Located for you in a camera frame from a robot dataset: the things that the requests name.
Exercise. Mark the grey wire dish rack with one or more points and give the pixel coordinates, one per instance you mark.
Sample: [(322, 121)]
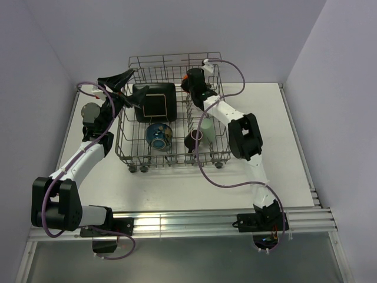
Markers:
[(131, 146)]

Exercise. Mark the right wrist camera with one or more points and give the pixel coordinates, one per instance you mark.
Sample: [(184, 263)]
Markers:
[(207, 67)]

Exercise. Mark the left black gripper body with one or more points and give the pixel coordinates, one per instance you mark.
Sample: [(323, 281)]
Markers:
[(118, 98)]

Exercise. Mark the dark brown mug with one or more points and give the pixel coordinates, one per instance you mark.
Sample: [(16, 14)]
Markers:
[(190, 140)]

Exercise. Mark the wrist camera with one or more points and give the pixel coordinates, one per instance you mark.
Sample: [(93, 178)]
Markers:
[(207, 67), (98, 92)]

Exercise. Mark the aluminium mounting rail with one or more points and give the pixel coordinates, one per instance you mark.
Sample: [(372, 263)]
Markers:
[(191, 223)]

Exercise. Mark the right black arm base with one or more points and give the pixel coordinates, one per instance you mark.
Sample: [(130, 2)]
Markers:
[(268, 219)]

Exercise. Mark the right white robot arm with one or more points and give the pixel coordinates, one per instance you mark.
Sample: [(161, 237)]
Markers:
[(245, 142)]

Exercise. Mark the black floral square plate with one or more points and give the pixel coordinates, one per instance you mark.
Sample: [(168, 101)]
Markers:
[(160, 104)]

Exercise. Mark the blue floral ceramic bowl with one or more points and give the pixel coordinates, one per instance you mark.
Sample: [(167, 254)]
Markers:
[(159, 136)]

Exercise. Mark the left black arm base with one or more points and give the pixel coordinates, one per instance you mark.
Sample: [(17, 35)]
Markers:
[(111, 227)]

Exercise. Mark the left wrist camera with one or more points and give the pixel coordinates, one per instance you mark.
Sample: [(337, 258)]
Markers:
[(98, 92)]

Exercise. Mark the pale green cup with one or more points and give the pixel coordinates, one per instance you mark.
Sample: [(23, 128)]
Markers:
[(208, 130)]

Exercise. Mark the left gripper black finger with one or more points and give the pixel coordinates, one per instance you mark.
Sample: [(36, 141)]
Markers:
[(116, 82), (137, 99)]

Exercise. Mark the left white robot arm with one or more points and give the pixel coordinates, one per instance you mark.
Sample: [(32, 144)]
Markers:
[(56, 205)]

